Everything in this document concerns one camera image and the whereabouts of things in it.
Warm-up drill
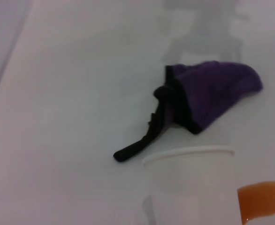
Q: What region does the purple rag with black trim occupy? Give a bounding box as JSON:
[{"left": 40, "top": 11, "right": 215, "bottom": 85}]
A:
[{"left": 113, "top": 60, "right": 264, "bottom": 163}]

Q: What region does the white paper cup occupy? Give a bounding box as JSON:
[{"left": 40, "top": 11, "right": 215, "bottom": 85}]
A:
[{"left": 141, "top": 145, "right": 241, "bottom": 225}]

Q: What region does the brown water stain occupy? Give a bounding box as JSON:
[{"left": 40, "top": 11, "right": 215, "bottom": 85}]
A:
[{"left": 237, "top": 180, "right": 275, "bottom": 225}]

